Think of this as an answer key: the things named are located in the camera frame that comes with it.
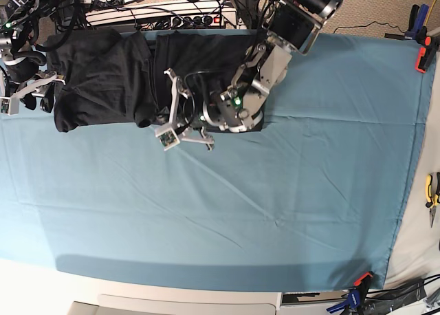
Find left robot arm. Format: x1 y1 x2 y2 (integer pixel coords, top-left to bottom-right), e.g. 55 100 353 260
155 0 342 150

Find orange black clamp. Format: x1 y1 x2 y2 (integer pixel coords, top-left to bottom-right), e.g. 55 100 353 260
415 36 439 73

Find teal table cloth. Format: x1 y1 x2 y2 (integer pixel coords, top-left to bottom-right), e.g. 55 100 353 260
1 34 435 292

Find black T-shirt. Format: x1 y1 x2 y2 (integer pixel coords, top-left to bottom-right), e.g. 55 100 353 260
47 29 257 133

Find white power strip black sockets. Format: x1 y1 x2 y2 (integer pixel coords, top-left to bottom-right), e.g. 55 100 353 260
170 14 226 30

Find left gripper silver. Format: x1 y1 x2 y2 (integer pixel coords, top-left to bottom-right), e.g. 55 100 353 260
155 68 215 151

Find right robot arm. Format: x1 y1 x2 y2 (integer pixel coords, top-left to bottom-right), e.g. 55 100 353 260
1 0 80 116

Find blue handled clamp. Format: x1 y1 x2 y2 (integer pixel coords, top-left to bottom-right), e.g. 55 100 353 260
404 4 429 40

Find blue orange clamp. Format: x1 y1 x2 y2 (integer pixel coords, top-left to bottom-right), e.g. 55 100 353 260
326 272 374 314

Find yellow handled pliers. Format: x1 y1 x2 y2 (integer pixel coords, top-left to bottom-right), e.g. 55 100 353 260
425 172 439 227

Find right gripper silver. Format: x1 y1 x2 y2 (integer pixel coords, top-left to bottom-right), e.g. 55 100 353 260
1 70 65 115

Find black bag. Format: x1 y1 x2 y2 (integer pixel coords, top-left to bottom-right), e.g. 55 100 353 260
361 279 427 315

